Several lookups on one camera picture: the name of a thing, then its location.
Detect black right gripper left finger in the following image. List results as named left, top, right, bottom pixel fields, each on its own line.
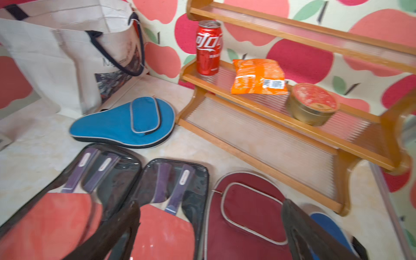
left=65, top=201, right=141, bottom=260

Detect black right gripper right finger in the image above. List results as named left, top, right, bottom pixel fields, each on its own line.
left=281, top=199, right=358, bottom=260

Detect maroon paddle case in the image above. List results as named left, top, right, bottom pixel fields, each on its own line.
left=203, top=171, right=292, bottom=260

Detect black paddle case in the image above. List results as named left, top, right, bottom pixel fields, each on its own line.
left=1, top=144, right=142, bottom=260
left=124, top=158, right=210, bottom=260

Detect white canvas tote bag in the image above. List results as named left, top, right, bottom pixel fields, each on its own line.
left=1, top=1, right=147, bottom=118

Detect orange snack bag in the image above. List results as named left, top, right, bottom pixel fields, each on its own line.
left=231, top=58, right=289, bottom=95

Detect wooden two-tier shelf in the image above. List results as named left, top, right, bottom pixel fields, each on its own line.
left=176, top=1, right=416, bottom=216

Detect round red tin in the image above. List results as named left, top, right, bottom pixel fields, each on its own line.
left=286, top=83, right=340, bottom=126

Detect red cola can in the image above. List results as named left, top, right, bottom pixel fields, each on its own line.
left=196, top=20, right=223, bottom=76

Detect aluminium frame post right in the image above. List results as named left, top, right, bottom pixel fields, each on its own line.
left=369, top=162, right=416, bottom=260

